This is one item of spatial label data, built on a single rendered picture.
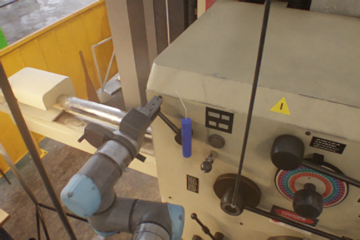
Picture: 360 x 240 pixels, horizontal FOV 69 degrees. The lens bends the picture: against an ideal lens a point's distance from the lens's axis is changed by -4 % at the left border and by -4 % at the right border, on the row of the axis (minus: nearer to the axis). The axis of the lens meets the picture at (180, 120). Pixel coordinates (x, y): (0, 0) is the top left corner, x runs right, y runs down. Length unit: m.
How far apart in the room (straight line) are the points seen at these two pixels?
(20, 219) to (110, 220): 2.41
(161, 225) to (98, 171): 0.16
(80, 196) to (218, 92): 0.39
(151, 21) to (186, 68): 0.76
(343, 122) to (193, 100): 0.35
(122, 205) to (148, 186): 2.18
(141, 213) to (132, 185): 2.24
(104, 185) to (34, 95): 1.24
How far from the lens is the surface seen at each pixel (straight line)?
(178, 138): 0.74
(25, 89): 1.80
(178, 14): 1.38
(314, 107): 0.67
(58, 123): 1.78
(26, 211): 3.02
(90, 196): 0.54
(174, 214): 0.59
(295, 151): 0.64
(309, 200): 0.71
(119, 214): 0.61
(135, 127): 0.59
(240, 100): 0.67
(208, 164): 0.74
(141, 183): 2.83
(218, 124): 0.70
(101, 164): 0.56
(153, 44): 1.50
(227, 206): 0.82
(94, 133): 0.62
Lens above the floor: 2.25
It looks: 41 degrees down
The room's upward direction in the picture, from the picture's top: 2 degrees counter-clockwise
